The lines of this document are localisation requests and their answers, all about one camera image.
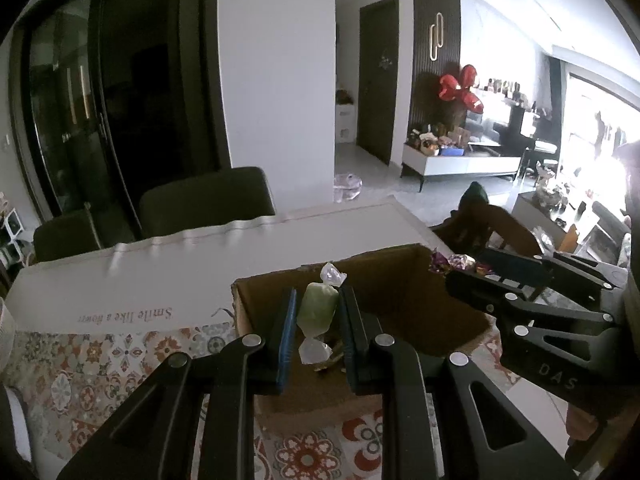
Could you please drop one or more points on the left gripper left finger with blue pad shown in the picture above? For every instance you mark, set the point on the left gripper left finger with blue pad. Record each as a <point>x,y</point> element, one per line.
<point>192,418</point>

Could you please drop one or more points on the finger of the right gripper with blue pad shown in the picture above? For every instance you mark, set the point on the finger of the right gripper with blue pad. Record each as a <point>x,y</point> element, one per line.
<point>507,303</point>

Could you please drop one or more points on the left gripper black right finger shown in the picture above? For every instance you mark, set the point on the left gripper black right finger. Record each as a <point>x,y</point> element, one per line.
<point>443,418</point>

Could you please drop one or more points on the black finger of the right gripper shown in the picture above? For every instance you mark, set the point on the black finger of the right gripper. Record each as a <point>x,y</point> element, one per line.
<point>541,270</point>

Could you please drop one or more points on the purple gold candy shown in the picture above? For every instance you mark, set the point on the purple gold candy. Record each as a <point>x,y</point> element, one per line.
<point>465,263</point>

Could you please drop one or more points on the dark wooden chair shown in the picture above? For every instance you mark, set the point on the dark wooden chair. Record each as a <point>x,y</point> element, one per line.
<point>468,228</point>

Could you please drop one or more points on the brown cardboard box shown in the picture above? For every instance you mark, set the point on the brown cardboard box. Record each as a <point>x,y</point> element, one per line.
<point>396,292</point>

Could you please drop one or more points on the patterned tile table mat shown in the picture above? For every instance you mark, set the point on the patterned tile table mat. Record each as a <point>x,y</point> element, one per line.
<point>442,418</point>

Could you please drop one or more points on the white low cabinet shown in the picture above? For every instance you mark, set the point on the white low cabinet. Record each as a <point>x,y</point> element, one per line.
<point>475,164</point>

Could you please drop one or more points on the red balloon bow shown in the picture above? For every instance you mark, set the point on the red balloon bow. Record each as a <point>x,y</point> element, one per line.
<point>453,88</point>

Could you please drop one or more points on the dark upholstered chair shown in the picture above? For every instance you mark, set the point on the dark upholstered chair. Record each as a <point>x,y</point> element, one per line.
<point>216,199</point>

